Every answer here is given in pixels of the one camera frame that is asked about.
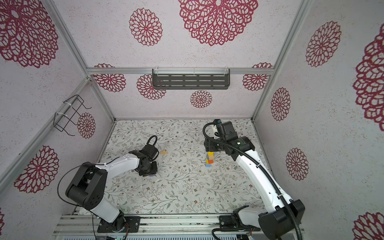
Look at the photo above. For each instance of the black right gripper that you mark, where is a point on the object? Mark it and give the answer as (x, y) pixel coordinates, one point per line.
(209, 145)

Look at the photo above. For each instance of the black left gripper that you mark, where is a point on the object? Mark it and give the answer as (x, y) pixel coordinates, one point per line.
(155, 169)

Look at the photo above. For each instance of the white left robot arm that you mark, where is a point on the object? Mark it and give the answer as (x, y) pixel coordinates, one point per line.
(88, 185)

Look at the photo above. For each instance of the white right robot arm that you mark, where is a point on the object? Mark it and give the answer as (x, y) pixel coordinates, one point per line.
(283, 214)

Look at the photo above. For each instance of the dark grey wall shelf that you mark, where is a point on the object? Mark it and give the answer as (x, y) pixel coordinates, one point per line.
(191, 79)

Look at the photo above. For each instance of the black wire wall basket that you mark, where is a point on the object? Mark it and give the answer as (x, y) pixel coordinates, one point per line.
(63, 119)

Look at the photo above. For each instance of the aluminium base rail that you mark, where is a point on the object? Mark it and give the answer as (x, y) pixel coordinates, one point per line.
(181, 224)

